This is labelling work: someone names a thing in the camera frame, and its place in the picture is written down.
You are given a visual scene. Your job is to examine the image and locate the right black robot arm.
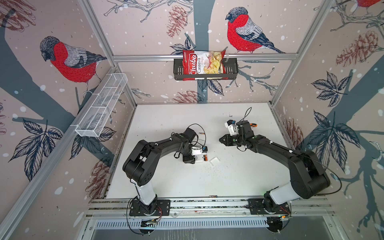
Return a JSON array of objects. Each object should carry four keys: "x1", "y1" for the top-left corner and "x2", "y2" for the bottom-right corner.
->
[{"x1": 219, "y1": 120, "x2": 331, "y2": 214}]

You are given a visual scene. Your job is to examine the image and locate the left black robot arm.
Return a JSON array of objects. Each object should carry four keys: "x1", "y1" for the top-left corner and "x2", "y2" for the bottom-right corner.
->
[{"x1": 123, "y1": 128, "x2": 197, "y2": 213}]

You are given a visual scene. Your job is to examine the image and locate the red cassava chips bag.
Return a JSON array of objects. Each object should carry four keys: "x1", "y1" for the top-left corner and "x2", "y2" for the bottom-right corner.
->
[{"x1": 183, "y1": 50, "x2": 226, "y2": 75}]

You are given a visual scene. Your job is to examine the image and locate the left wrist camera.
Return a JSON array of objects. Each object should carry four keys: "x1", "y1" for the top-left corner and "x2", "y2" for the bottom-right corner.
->
[{"x1": 191, "y1": 146, "x2": 208, "y2": 156}]

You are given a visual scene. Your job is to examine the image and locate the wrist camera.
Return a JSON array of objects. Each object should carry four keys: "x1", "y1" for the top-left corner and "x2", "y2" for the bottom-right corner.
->
[
  {"x1": 191, "y1": 146, "x2": 208, "y2": 156},
  {"x1": 225, "y1": 120, "x2": 237, "y2": 136}
]

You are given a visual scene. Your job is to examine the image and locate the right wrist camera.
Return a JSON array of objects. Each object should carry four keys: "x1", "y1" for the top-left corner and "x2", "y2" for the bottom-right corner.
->
[{"x1": 225, "y1": 120, "x2": 237, "y2": 136}]

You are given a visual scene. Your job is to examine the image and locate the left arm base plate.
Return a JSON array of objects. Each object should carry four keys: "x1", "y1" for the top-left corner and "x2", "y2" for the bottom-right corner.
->
[{"x1": 128, "y1": 198, "x2": 171, "y2": 217}]

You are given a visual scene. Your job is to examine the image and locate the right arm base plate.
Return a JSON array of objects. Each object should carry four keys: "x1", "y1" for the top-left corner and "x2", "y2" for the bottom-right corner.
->
[{"x1": 246, "y1": 198, "x2": 291, "y2": 216}]

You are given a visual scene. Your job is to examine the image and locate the black wall basket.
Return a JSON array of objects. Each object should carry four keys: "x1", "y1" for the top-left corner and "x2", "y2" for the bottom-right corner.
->
[{"x1": 173, "y1": 58, "x2": 239, "y2": 81}]

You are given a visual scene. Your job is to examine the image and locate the aluminium frame crossbar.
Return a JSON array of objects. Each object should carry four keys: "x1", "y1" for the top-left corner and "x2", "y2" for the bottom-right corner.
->
[{"x1": 113, "y1": 53, "x2": 299, "y2": 63}]

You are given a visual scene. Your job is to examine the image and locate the white wire mesh shelf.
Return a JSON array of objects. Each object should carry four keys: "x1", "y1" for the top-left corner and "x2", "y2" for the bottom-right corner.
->
[{"x1": 75, "y1": 73, "x2": 128, "y2": 138}]

